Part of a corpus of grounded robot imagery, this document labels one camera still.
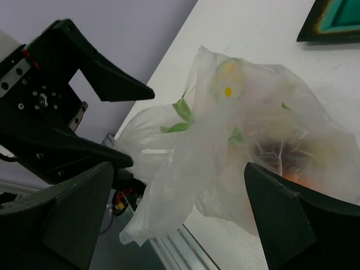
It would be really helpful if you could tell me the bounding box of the square teal dark-rimmed plate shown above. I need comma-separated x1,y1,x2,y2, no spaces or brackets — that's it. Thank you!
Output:
296,0,359,43

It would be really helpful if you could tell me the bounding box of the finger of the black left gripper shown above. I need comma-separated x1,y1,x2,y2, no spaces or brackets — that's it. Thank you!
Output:
1,120,133,184
28,19,155,102

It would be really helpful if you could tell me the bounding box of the orange fake fruit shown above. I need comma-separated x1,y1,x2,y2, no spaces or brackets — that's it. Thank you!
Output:
282,169,320,190

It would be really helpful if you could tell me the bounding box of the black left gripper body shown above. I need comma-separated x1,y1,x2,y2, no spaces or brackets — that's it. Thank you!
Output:
0,42,88,185

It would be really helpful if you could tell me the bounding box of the dark red fake plum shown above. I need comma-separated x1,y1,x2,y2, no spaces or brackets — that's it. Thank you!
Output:
251,138,313,177

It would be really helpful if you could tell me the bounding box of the translucent printed plastic bag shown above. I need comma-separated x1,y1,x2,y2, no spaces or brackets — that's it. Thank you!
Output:
116,47,359,245

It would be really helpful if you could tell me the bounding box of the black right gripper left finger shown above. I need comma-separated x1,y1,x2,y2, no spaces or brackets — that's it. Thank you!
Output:
1,163,114,269

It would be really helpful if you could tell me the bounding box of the aluminium table frame rail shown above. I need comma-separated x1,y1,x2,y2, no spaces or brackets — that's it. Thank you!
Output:
149,226,219,270

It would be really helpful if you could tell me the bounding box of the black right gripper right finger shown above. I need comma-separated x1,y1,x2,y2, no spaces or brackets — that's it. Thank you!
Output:
244,163,359,269

